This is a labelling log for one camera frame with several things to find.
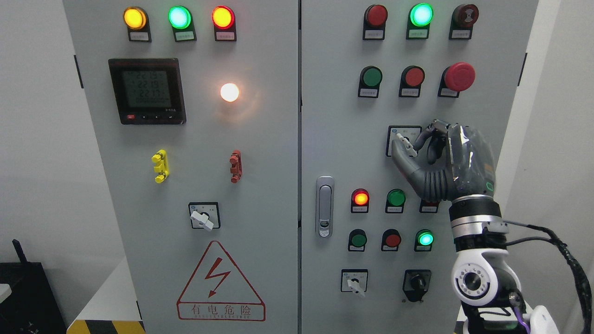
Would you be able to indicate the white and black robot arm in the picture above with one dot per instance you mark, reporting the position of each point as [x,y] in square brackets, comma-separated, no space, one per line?
[488,288]

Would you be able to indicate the green indicator light top left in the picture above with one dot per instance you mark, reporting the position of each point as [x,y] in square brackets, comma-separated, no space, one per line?
[182,23]

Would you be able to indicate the left door grey rotary switch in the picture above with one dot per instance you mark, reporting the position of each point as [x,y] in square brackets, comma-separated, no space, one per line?
[204,215]

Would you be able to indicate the black digital power meter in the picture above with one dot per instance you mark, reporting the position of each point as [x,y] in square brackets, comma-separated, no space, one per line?
[148,91]

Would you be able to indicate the green push button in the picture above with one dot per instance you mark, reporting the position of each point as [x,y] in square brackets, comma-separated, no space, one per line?
[357,241]
[370,79]

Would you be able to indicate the green lit indicator light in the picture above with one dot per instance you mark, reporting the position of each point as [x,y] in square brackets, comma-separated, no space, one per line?
[423,241]
[418,22]

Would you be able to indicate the white lit indicator lamp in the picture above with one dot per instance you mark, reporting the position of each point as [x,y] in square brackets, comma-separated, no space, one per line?
[229,92]

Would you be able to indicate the green indicator light middle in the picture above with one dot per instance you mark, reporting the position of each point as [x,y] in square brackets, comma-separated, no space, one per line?
[395,201]

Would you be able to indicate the red push button upper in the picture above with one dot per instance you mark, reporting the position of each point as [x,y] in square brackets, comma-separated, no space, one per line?
[411,81]

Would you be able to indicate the green lit indicator light lower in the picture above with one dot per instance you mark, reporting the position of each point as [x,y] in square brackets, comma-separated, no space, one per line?
[423,241]

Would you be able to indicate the yellow indicator light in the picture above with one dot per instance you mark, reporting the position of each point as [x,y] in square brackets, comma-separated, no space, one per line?
[137,24]

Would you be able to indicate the red push button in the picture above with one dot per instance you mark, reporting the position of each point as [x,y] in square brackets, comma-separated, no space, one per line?
[411,81]
[391,239]

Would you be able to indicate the black box with antenna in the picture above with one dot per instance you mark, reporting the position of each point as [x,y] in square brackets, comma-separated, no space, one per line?
[31,307]

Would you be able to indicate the dark red indicator light top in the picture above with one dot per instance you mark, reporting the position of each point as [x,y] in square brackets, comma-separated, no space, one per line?
[374,22]

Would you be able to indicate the red terminal connector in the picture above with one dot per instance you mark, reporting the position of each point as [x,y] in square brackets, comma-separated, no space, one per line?
[236,166]

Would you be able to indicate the red push button lower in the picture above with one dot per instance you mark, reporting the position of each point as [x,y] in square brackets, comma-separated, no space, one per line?
[391,239]

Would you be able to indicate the silver cabinet door latch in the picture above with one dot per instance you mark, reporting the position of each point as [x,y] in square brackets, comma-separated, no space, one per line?
[325,190]

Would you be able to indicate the red lit indicator light middle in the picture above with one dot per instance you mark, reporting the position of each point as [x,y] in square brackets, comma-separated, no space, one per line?
[360,201]

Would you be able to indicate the black key selector switch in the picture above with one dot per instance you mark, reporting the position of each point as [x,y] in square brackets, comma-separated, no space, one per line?
[416,284]

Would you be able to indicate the green lit indicator light top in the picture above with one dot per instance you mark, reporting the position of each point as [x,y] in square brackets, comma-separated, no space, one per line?
[418,22]

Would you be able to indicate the red high voltage warning sticker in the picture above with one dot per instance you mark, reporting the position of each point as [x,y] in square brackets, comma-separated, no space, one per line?
[218,291]

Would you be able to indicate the red-orange lit indicator light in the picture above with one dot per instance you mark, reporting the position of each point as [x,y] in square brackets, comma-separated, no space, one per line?
[224,23]

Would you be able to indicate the red emergency stop mushroom button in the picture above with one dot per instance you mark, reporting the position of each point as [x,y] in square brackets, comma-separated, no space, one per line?
[455,79]

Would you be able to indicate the green push button upper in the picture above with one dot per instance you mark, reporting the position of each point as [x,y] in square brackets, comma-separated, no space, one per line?
[370,79]

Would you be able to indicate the grey electrical control cabinet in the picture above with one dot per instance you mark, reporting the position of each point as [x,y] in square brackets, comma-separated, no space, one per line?
[298,117]

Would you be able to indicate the dark red buzzer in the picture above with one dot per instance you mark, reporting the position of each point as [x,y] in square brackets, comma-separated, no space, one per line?
[464,17]

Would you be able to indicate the yellow terminal connector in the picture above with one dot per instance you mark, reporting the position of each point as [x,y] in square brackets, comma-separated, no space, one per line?
[161,166]

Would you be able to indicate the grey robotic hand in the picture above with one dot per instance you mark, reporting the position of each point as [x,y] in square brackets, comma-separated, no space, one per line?
[469,167]

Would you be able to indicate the green push button lower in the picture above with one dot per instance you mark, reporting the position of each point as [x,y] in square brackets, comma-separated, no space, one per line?
[357,241]

